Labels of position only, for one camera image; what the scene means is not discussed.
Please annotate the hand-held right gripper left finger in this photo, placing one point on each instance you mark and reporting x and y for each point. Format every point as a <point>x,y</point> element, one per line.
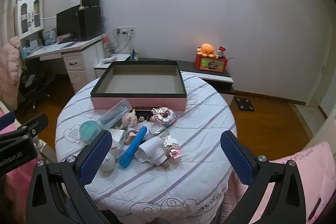
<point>95,158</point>

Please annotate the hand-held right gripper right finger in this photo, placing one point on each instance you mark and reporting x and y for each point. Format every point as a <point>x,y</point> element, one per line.
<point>236,159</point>

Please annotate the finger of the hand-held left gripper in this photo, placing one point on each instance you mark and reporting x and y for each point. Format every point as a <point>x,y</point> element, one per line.
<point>7,118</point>
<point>35,124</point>

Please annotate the white round figure toy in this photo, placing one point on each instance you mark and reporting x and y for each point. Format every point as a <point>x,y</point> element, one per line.
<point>111,161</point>

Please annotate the teal round container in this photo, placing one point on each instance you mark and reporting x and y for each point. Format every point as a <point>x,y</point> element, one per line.
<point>89,132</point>

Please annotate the small white box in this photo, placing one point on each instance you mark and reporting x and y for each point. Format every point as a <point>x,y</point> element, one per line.
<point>118,136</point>

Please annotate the blue plastic bar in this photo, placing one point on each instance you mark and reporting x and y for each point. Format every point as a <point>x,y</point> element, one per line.
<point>134,146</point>

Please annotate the clear plastic case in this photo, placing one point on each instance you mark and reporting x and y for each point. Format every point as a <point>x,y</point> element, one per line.
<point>115,113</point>

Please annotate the pink and white block figure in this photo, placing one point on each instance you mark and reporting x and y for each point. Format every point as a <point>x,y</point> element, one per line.
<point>172,148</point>

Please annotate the dark green storage box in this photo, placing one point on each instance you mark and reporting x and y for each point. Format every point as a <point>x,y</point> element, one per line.
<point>141,82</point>

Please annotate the pink bed sheet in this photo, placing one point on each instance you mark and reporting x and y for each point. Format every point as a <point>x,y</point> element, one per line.
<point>18,174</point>

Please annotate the black office chair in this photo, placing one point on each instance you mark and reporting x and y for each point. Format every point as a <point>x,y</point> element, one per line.
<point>34,85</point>

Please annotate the small pale-haired doll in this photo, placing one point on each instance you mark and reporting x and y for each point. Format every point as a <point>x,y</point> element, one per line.
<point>130,123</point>

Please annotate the pink padded jacket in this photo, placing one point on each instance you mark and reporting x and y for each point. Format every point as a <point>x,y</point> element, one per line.
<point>9,66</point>

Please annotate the striped white quilt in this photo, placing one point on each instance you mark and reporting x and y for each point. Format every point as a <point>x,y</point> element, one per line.
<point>189,134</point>

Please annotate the black floor scale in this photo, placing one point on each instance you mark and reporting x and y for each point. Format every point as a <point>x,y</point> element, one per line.
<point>244,104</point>

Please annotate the white desk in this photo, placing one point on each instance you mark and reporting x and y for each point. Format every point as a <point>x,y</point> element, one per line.
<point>78,61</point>

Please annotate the pink printed blanket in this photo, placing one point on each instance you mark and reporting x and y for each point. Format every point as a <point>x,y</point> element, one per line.
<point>315,161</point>

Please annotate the dark low cabinet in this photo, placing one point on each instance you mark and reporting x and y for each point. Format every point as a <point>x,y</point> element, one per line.
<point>210,78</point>

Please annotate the blue cardboard box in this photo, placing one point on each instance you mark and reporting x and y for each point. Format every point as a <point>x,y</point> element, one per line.
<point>50,37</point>

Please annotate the small pink package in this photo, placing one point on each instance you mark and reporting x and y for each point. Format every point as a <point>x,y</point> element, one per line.
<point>109,60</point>

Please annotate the red storage box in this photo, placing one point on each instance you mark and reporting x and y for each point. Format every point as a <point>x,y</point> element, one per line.
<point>211,64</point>

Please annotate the white nightstand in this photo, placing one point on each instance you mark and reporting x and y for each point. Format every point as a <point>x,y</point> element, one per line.
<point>119,57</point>

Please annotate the white glass-door cabinet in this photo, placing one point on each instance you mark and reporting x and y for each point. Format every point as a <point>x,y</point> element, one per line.
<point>30,16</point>

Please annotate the orange-capped bottle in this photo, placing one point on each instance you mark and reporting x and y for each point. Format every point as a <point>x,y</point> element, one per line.
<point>106,47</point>

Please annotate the black computer monitor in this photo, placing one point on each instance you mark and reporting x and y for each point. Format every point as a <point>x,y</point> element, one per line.
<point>67,20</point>

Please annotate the small red and white toy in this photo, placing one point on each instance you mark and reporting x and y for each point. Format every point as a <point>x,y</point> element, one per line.
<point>221,52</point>

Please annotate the blue snack bag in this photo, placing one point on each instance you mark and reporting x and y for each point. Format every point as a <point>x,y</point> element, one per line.
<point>134,55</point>

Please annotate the orange octopus plush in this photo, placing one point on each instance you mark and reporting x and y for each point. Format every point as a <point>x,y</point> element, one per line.
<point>206,50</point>

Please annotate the beige curtain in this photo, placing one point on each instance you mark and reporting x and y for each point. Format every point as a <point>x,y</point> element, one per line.
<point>10,3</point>

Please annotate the black speaker boxes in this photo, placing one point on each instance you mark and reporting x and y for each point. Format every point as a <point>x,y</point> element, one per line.
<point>90,23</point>

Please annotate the white door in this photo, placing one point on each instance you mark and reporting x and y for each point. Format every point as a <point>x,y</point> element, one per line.
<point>324,77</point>

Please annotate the white bed frame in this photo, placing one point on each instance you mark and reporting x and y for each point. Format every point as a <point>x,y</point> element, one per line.
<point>44,149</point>

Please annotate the white wall socket strip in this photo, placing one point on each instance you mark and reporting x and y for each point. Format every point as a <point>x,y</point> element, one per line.
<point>126,30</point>

